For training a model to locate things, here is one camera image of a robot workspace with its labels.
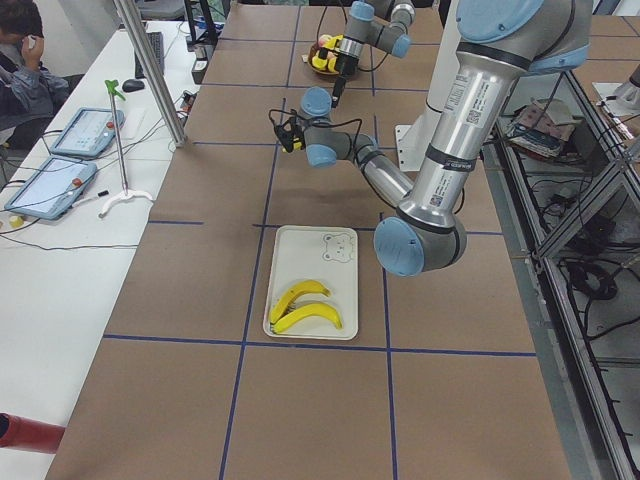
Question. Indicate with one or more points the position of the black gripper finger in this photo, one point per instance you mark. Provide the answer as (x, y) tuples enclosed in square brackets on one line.
[(337, 91)]

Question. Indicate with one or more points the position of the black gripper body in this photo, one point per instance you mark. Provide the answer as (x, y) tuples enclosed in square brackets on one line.
[(343, 65), (298, 138)]

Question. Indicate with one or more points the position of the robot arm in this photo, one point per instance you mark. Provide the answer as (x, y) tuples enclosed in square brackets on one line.
[(380, 24), (500, 41)]

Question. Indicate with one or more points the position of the brown woven wicker basket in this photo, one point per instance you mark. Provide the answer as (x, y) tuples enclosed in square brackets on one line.
[(322, 61)]

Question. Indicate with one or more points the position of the white bear tray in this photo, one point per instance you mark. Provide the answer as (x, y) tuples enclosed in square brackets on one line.
[(325, 254)]

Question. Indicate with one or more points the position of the black keyboard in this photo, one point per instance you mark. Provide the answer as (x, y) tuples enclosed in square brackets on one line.
[(156, 40)]

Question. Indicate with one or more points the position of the black computer mouse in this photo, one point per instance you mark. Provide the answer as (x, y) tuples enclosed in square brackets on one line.
[(132, 85)]

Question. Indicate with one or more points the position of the green tipped reacher grabber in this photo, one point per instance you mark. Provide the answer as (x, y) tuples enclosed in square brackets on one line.
[(126, 194)]

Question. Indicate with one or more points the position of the stack of magazines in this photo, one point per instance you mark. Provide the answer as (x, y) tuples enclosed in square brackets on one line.
[(543, 127)]

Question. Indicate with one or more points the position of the blue teach pendant far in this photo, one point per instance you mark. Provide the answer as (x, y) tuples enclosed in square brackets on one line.
[(87, 135)]

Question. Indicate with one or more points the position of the blue teach pendant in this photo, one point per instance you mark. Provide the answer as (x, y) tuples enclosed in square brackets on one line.
[(87, 135), (52, 190)]

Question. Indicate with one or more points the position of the blue teach pendant near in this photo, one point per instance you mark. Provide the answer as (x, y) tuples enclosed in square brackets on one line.
[(52, 190)]

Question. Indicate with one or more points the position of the seated person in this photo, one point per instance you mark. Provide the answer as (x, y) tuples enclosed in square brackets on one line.
[(31, 95)]

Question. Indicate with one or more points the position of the yellow tape roll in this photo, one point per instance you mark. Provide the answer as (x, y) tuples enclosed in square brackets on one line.
[(16, 221)]

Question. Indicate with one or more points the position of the red cylinder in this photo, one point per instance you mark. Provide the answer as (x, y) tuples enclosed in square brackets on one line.
[(26, 434)]

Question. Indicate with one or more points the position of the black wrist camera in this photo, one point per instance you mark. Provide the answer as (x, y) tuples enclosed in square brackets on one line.
[(284, 134)]

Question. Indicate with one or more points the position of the white camera stand base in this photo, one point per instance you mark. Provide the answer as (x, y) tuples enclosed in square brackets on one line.
[(412, 140)]

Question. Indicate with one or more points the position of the aluminium frame post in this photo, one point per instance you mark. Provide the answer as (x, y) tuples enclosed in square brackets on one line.
[(129, 15)]

